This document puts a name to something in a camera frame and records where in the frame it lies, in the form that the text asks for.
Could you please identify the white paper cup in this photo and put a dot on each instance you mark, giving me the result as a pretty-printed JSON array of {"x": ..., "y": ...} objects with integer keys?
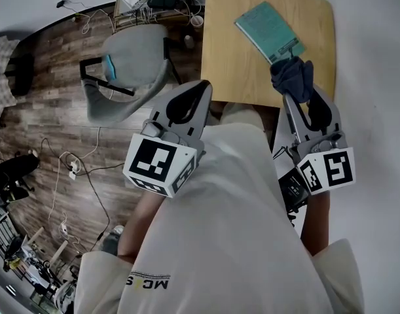
[{"x": 196, "y": 21}]

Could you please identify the table with checkered cloth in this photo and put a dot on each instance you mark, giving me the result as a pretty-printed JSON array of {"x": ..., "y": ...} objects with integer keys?
[{"x": 0, "y": 77}]

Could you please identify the person's grey shoe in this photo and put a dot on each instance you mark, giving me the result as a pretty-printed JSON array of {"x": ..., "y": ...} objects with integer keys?
[{"x": 111, "y": 242}]

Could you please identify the grey chair with black frame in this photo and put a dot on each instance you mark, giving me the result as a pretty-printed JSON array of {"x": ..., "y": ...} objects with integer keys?
[{"x": 137, "y": 51}]

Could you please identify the person's right forearm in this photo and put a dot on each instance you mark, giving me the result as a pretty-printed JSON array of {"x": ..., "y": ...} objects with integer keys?
[{"x": 316, "y": 224}]

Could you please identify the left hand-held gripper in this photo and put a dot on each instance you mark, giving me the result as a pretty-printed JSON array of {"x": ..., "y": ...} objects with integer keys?
[{"x": 154, "y": 162}]

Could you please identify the black office chair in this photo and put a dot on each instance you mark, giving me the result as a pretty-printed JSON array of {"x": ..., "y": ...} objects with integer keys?
[{"x": 13, "y": 170}]

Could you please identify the white charger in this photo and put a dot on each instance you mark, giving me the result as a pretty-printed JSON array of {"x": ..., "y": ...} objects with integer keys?
[{"x": 63, "y": 229}]

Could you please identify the teal green mat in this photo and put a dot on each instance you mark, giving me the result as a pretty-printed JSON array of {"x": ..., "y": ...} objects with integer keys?
[{"x": 268, "y": 28}]

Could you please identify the person's left forearm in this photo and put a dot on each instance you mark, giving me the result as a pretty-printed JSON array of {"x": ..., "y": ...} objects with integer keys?
[{"x": 137, "y": 227}]

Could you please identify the black battery pack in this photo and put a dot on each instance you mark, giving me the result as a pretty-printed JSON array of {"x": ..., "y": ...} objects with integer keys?
[{"x": 289, "y": 185}]

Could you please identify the black wall plug adapter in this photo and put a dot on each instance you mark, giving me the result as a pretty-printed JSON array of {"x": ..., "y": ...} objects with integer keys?
[{"x": 61, "y": 4}]

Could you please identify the dark blue cloth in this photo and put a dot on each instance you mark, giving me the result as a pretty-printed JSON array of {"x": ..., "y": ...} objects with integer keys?
[{"x": 293, "y": 77}]

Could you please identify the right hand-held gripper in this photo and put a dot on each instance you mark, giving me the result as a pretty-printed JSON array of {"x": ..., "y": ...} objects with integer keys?
[{"x": 330, "y": 168}]

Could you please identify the small clear bottle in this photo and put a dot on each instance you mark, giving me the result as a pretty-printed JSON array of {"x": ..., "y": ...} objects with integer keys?
[{"x": 188, "y": 41}]

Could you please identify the white power strip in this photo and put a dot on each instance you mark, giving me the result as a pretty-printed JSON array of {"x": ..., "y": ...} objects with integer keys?
[{"x": 72, "y": 172}]

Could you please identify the person's white shirt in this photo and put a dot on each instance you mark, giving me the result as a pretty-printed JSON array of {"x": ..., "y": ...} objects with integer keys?
[{"x": 219, "y": 224}]

